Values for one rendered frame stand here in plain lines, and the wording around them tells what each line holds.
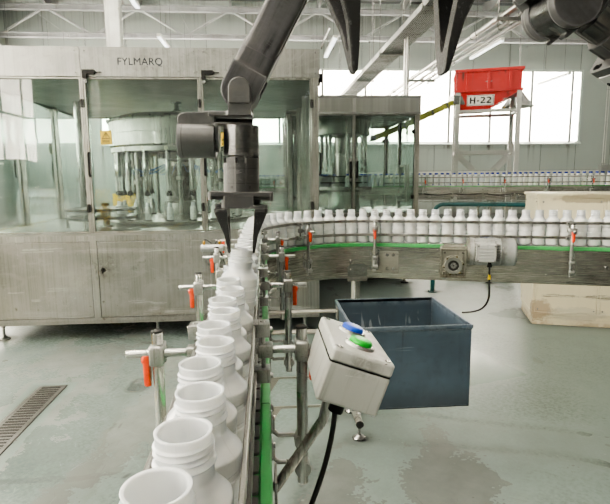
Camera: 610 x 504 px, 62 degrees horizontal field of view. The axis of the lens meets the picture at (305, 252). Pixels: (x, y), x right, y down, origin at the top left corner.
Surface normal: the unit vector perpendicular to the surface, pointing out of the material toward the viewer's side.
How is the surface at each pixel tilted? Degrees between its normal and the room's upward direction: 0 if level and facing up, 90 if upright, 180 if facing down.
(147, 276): 90
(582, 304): 89
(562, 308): 90
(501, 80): 89
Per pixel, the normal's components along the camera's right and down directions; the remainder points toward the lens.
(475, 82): -0.23, 0.14
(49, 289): 0.08, 0.15
